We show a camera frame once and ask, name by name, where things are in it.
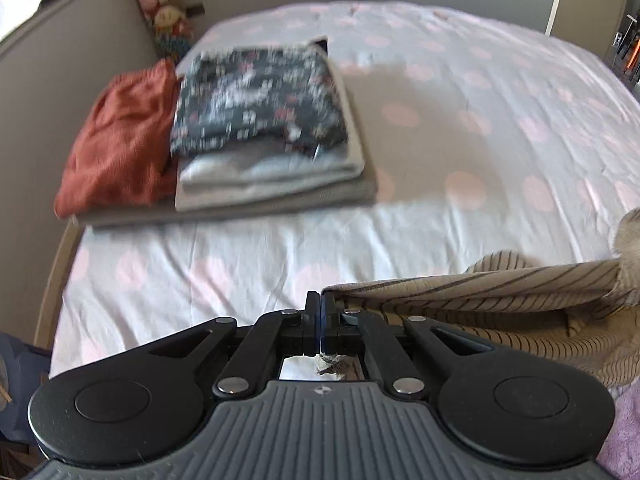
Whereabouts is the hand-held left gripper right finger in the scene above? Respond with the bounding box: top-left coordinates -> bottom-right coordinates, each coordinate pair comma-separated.
320,292 -> 493,401

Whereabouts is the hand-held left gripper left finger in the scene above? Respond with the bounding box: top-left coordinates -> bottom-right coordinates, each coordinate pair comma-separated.
144,291 -> 321,401

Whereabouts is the beige striped shirt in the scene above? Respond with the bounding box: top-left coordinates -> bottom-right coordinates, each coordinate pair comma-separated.
315,209 -> 640,388

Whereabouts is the light grey folded garment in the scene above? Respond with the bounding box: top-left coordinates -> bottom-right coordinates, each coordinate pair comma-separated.
177,60 -> 366,196

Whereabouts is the dark floral folded garment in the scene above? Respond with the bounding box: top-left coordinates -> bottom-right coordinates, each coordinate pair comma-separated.
170,46 -> 348,161

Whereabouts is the pink dotted white bed sheet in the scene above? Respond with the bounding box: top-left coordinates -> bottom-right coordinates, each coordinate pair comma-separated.
47,2 -> 640,381

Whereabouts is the rust red folded garment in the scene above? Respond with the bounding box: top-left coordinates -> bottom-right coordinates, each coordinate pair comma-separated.
54,57 -> 181,220

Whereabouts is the blue cloth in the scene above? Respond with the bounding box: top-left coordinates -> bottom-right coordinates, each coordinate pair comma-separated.
0,332 -> 53,448

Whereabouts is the purple fluffy sweater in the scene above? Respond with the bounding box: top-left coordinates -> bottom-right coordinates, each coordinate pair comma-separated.
595,380 -> 640,480

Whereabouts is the colourful plush doll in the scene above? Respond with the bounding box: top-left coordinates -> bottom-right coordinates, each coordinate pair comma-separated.
152,4 -> 195,38

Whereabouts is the orange chair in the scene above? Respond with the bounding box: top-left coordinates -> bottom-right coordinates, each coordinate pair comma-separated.
617,25 -> 640,81

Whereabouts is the wooden bed frame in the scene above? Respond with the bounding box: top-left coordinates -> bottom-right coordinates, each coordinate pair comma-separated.
32,217 -> 83,356

